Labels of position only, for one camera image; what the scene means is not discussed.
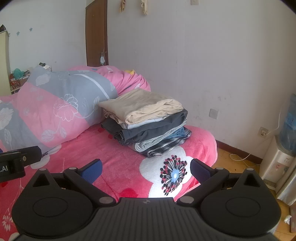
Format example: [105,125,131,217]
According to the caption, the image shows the pink floral bed blanket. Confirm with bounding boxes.
[0,65,218,241]

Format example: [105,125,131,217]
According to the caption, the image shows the grey folded garment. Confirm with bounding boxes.
[135,133,183,152]

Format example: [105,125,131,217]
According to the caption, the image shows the beige pants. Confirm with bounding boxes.
[98,89,184,126]

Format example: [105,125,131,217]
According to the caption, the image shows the brown wooden door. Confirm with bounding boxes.
[85,0,109,67]

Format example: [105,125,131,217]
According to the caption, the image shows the white water dispenser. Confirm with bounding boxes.
[259,136,296,193]

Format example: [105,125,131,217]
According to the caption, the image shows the pale yellow cabinet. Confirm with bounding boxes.
[0,30,11,96]

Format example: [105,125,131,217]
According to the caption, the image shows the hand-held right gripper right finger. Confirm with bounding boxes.
[177,158,263,207]

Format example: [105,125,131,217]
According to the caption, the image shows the white power cable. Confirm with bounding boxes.
[229,107,284,167]

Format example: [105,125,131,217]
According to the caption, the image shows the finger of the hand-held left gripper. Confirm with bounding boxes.
[17,146,43,166]

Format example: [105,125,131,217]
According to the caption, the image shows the blue denim folded garment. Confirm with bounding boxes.
[170,127,189,139]

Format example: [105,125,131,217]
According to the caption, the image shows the blue water bottle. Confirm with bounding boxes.
[279,94,296,153]

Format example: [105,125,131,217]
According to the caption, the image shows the pink grey floral quilt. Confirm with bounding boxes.
[0,66,118,149]

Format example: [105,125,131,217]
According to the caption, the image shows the grey beige cloth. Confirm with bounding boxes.
[116,117,167,130]

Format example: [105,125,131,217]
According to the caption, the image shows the dark folded clothes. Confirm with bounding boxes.
[101,109,188,146]

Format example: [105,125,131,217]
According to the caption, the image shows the cluttered side table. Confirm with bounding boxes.
[9,67,31,94]

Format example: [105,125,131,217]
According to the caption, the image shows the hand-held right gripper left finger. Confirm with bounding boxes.
[32,159,116,207]

